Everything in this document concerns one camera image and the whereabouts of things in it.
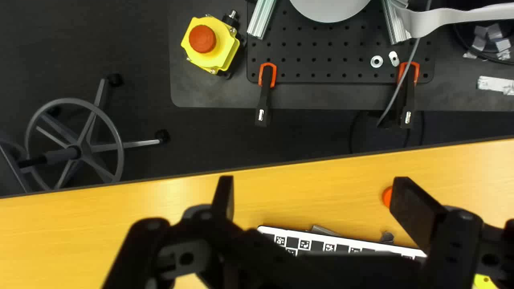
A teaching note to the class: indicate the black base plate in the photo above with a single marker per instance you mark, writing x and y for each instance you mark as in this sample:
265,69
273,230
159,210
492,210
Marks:
214,90

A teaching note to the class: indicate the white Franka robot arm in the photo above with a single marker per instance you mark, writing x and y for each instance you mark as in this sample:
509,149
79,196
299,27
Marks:
325,8

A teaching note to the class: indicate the black white calibration board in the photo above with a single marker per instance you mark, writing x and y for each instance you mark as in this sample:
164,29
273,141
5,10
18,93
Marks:
321,243

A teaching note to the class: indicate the black perforated breadboard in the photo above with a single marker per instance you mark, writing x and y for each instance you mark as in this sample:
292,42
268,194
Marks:
321,48

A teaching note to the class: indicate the silver metal bracket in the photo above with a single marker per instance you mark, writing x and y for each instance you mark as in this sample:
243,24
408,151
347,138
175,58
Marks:
495,84

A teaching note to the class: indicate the oblong steel washer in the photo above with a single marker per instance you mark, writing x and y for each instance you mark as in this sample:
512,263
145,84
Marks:
395,60

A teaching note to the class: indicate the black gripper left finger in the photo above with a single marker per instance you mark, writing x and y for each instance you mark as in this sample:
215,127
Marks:
223,194

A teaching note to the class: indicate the yellow red emergency stop button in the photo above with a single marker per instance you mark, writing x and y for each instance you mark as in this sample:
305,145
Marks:
206,40

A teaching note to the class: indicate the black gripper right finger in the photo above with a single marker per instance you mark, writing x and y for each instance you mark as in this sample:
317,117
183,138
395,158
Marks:
411,206

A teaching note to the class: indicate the small grey block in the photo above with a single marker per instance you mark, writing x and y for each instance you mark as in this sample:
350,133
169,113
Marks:
480,32
495,32
503,45

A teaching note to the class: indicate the round steel washer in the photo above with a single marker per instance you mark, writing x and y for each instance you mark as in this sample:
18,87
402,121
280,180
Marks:
373,58

